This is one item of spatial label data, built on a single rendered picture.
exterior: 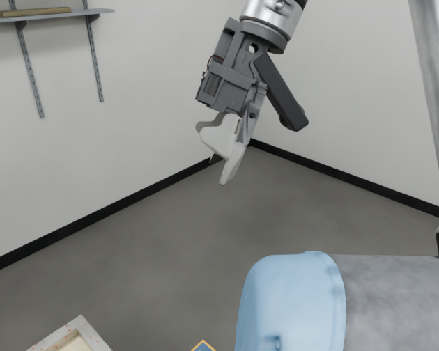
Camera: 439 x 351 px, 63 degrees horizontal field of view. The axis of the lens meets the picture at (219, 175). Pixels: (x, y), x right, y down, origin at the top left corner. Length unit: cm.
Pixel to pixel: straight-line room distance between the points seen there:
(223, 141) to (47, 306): 250
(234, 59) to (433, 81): 24
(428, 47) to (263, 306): 26
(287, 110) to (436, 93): 21
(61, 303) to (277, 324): 265
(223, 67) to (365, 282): 32
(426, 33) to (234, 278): 251
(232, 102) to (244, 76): 4
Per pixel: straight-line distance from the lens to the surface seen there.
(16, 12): 262
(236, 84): 47
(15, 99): 281
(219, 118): 54
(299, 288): 22
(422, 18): 39
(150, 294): 271
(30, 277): 311
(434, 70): 36
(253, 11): 49
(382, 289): 24
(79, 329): 133
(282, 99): 49
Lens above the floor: 200
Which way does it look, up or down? 30 degrees down
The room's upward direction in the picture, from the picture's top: straight up
